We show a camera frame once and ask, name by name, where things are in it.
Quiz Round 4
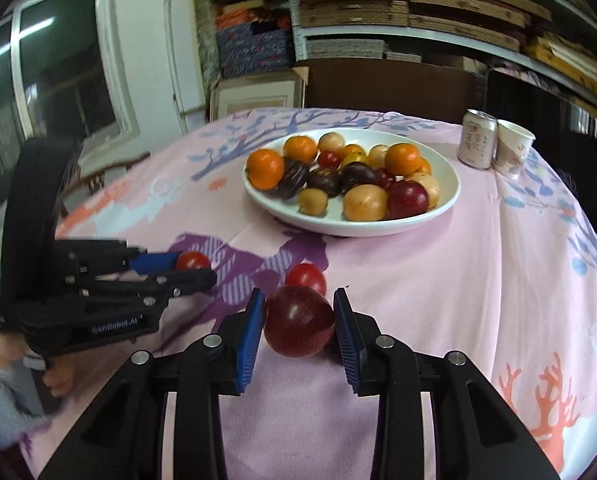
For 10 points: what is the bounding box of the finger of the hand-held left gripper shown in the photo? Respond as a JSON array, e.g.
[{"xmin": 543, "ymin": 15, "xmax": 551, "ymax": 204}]
[
  {"xmin": 68, "ymin": 268, "xmax": 218, "ymax": 308},
  {"xmin": 53, "ymin": 240, "xmax": 184, "ymax": 278}
]

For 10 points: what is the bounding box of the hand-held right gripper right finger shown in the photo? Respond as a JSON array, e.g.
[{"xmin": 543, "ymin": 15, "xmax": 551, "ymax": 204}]
[{"xmin": 332, "ymin": 287, "xmax": 561, "ymax": 480}]

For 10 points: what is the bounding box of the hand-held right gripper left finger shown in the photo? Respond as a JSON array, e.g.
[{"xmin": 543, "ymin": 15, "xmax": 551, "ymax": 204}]
[{"xmin": 37, "ymin": 287, "xmax": 268, "ymax": 480}]

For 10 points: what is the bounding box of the large red plum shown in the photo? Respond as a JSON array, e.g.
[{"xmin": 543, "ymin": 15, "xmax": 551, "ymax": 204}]
[
  {"xmin": 264, "ymin": 285, "xmax": 336, "ymax": 358},
  {"xmin": 387, "ymin": 179, "xmax": 430, "ymax": 220}
]

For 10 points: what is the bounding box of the orange tangerine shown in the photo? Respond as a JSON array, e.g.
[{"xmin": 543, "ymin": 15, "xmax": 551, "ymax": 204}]
[
  {"xmin": 383, "ymin": 143, "xmax": 422, "ymax": 177},
  {"xmin": 246, "ymin": 149, "xmax": 286, "ymax": 191},
  {"xmin": 283, "ymin": 135, "xmax": 318, "ymax": 164}
]

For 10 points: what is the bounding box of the white plate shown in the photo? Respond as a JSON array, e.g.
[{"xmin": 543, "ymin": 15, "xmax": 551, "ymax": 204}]
[{"xmin": 242, "ymin": 127, "xmax": 461, "ymax": 238}]

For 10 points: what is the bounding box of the small greenish yellow fruit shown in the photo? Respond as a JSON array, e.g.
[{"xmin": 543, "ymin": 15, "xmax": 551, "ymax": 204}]
[{"xmin": 298, "ymin": 187, "xmax": 328, "ymax": 217}]

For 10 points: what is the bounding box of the person's left forearm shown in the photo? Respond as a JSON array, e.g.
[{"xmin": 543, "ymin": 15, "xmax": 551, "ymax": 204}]
[{"xmin": 0, "ymin": 347, "xmax": 66, "ymax": 448}]

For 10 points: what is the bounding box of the person's left hand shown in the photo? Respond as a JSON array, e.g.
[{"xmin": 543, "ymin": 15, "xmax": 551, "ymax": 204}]
[{"xmin": 0, "ymin": 332, "xmax": 76, "ymax": 398}]

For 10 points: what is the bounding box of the wooden chair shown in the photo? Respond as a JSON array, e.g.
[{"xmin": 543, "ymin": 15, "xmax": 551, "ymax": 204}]
[{"xmin": 61, "ymin": 154, "xmax": 152, "ymax": 218}]

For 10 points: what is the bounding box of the pink deer print tablecloth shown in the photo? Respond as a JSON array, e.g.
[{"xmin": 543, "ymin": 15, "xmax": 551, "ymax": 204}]
[{"xmin": 18, "ymin": 107, "xmax": 597, "ymax": 480}]

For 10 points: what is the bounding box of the wooden framed panel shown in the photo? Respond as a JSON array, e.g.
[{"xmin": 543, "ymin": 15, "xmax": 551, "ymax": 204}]
[{"xmin": 208, "ymin": 66, "xmax": 310, "ymax": 124}]

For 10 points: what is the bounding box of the white leaning strip board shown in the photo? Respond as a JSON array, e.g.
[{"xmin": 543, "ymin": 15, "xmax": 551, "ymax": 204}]
[{"xmin": 162, "ymin": 0, "xmax": 190, "ymax": 137}]

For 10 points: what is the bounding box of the speckled stone slab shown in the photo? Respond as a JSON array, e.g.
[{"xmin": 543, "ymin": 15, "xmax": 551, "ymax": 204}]
[{"xmin": 192, "ymin": 0, "xmax": 222, "ymax": 98}]

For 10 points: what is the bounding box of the stack of blue patterned boxes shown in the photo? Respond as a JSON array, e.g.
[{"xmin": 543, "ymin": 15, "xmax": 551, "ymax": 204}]
[{"xmin": 215, "ymin": 27, "xmax": 295, "ymax": 82}]

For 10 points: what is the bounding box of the pink drink can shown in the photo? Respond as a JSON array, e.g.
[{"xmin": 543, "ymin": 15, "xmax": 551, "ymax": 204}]
[{"xmin": 457, "ymin": 109, "xmax": 499, "ymax": 170}]

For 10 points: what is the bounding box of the orange patterned box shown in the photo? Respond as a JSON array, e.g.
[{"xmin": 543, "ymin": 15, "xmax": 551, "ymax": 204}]
[{"xmin": 215, "ymin": 6, "xmax": 266, "ymax": 32}]

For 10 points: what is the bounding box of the white paper cup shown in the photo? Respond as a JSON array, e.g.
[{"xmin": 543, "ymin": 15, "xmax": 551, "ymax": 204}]
[{"xmin": 493, "ymin": 119, "xmax": 535, "ymax": 178}]

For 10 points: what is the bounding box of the dark brown wooden board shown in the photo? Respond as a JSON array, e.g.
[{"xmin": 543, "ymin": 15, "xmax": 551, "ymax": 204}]
[{"xmin": 292, "ymin": 57, "xmax": 486, "ymax": 126}]

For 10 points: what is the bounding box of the white metal shelf rack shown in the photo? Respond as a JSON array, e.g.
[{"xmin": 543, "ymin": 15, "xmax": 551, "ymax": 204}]
[{"xmin": 282, "ymin": 0, "xmax": 597, "ymax": 126}]

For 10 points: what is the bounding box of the stack of woven flat boxes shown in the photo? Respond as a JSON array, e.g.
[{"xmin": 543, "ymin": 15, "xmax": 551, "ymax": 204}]
[{"xmin": 296, "ymin": 0, "xmax": 597, "ymax": 111}]

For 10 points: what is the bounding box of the pink folded cloth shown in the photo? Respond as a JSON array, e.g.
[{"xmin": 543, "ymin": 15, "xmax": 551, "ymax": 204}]
[{"xmin": 491, "ymin": 64, "xmax": 541, "ymax": 83}]

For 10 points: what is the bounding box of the window with white frame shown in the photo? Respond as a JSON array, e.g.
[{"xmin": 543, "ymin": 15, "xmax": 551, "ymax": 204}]
[{"xmin": 0, "ymin": 0, "xmax": 142, "ymax": 261}]

